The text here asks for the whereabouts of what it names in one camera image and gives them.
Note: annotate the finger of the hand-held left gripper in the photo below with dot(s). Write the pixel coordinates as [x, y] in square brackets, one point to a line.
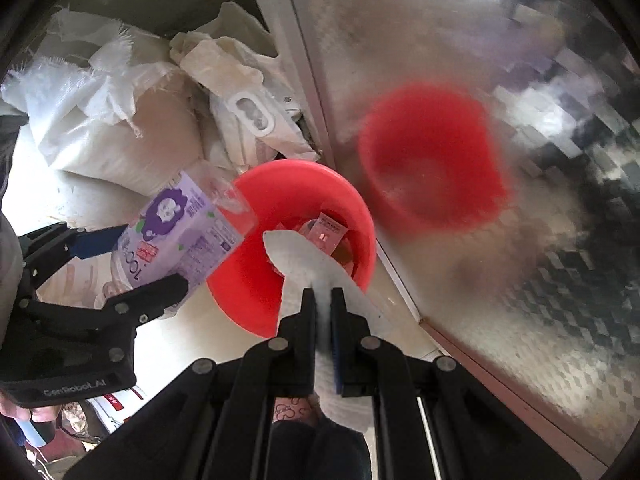
[95, 242]
[150, 295]

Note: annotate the purple label plastic bottle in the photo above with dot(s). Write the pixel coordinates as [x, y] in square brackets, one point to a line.
[175, 230]

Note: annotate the red plastic bin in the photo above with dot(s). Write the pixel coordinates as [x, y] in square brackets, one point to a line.
[235, 285]

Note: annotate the white woven sack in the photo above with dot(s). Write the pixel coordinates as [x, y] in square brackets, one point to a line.
[100, 125]

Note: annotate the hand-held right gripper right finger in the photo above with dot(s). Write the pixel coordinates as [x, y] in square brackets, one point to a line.
[337, 355]

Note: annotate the person's left hand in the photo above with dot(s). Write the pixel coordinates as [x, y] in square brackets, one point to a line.
[40, 412]

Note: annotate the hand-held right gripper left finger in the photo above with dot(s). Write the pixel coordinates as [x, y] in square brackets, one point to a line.
[306, 320]

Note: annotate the clear sachet red label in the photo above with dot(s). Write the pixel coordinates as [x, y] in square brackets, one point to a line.
[325, 234]

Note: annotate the cream plastic bag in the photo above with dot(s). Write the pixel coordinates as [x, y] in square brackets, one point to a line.
[220, 60]

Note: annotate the white printed plastic bag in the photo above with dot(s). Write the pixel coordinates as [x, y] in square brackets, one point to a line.
[70, 275]

